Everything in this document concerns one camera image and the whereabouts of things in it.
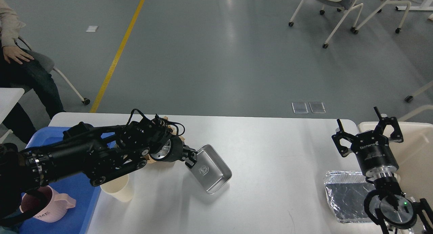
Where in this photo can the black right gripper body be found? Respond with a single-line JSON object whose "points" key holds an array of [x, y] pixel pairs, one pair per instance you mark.
{"points": [[373, 154]]}

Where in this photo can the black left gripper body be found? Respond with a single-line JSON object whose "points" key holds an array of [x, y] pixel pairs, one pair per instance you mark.
{"points": [[170, 152]]}

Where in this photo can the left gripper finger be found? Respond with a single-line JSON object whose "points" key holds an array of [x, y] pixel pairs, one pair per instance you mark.
{"points": [[189, 157]]}

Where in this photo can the stainless steel rectangular tray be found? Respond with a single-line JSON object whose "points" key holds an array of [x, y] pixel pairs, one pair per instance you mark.
{"points": [[210, 170]]}

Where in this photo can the aluminium foil tray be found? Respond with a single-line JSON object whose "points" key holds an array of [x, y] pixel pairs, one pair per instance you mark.
{"points": [[345, 195]]}

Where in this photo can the pink mug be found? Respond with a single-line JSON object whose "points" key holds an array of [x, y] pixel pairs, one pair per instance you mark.
{"points": [[56, 207]]}

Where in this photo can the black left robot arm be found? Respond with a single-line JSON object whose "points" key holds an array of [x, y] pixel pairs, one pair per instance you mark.
{"points": [[102, 153]]}

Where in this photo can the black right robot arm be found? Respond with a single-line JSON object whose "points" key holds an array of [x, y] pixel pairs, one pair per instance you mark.
{"points": [[386, 205]]}

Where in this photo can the person's hand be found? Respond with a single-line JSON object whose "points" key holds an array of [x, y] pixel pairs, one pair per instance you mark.
{"points": [[15, 54]]}

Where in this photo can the crumpled brown paper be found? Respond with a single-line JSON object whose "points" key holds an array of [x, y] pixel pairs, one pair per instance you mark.
{"points": [[147, 136]]}

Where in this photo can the beige plastic bin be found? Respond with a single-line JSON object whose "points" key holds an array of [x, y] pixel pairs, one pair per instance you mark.
{"points": [[414, 157]]}

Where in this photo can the white chair leg right edge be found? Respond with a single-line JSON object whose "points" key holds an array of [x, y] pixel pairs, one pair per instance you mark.
{"points": [[419, 91]]}

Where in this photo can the floor outlet plate right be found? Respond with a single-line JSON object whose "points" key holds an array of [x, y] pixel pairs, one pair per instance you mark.
{"points": [[317, 107]]}

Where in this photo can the floor outlet plate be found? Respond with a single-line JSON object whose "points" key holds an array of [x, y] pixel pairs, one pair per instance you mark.
{"points": [[299, 108], [317, 107]]}

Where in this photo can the cream paper cup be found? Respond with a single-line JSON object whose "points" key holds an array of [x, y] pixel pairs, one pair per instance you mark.
{"points": [[120, 188]]}

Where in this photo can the floor outlet plate left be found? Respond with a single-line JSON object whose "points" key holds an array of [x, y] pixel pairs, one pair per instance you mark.
{"points": [[299, 108]]}

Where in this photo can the blue plastic tray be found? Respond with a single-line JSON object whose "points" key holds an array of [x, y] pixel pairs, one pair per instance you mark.
{"points": [[76, 220]]}

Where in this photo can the white chair top right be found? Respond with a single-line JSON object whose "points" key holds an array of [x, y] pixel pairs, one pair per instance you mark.
{"points": [[346, 6]]}

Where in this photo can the grey office chair left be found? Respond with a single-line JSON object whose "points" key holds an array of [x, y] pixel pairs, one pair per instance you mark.
{"points": [[49, 66]]}

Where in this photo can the white side table left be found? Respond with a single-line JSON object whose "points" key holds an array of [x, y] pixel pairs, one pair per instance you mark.
{"points": [[8, 99]]}

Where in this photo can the person in beige sweater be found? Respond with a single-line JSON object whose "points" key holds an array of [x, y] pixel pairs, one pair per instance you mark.
{"points": [[30, 74]]}

